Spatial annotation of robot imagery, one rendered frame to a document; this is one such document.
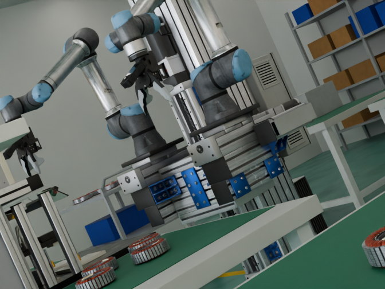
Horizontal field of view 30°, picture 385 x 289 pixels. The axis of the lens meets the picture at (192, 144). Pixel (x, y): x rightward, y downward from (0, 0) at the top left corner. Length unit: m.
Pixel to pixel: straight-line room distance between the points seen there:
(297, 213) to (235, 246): 0.22
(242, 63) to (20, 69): 6.05
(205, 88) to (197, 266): 1.33
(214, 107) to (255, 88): 0.45
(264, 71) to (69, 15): 6.04
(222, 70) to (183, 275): 1.33
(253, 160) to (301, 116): 0.28
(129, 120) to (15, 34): 5.65
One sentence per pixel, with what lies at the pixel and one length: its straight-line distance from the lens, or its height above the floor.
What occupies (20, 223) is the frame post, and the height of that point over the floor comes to 0.99.
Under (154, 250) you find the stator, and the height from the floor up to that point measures 0.77.
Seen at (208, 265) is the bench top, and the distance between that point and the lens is 1.69.
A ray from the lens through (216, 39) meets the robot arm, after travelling 2.83.
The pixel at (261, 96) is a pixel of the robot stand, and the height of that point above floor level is 1.06.
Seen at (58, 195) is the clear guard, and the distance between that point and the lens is 2.86.
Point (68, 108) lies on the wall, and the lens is 8.76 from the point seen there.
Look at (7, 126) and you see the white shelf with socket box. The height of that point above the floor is 1.20.
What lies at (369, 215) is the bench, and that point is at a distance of 1.40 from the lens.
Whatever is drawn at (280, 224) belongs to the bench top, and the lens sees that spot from 1.84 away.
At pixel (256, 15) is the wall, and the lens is 10.85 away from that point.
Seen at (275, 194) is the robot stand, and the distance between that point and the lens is 3.23.
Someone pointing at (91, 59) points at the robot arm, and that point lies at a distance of 3.39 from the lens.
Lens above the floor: 1.02
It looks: 1 degrees down
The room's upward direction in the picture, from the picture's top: 24 degrees counter-clockwise
